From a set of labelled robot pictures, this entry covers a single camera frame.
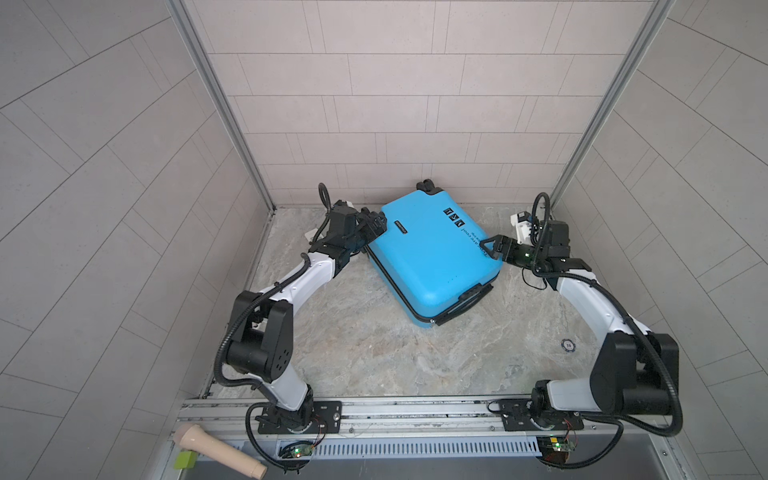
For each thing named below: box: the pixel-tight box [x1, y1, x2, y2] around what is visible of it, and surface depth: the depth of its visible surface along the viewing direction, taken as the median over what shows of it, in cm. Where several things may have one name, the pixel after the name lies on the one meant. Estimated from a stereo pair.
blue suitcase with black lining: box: [365, 179, 503, 328], surface depth 83 cm
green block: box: [174, 451, 199, 470], surface depth 66 cm
